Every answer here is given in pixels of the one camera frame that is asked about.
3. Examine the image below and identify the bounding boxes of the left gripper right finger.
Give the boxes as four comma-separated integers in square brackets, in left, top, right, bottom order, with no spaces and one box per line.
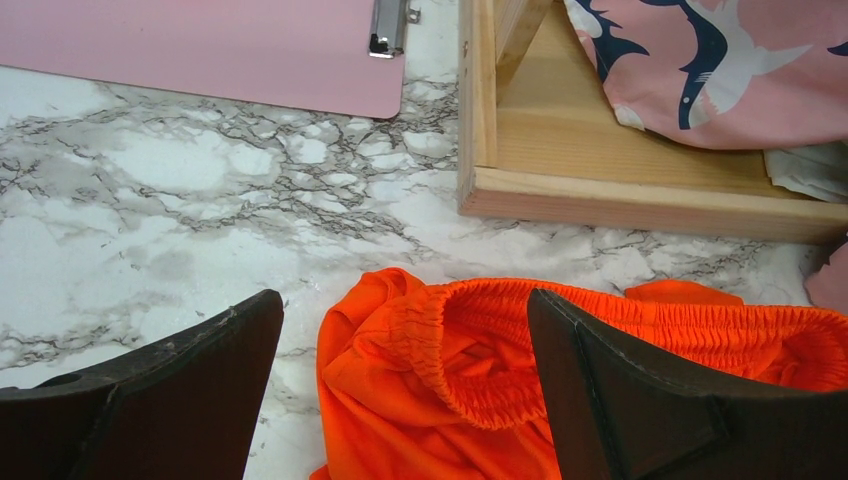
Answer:
[527,289,847,479]

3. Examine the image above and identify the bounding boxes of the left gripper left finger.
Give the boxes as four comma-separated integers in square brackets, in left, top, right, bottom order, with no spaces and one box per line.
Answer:
[1,290,284,479]

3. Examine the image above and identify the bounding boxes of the pink clipboard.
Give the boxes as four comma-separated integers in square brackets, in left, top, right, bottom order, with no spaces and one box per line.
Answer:
[1,0,421,119]

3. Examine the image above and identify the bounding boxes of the wooden clothes rack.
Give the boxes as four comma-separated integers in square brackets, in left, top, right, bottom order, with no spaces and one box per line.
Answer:
[458,1,847,244]

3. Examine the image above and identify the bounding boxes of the orange shorts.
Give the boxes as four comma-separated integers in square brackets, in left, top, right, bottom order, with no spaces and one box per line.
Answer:
[314,268,847,479]

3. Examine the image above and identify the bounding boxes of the pink shark print shorts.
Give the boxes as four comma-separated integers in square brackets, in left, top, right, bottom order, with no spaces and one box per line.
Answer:
[563,0,848,316]

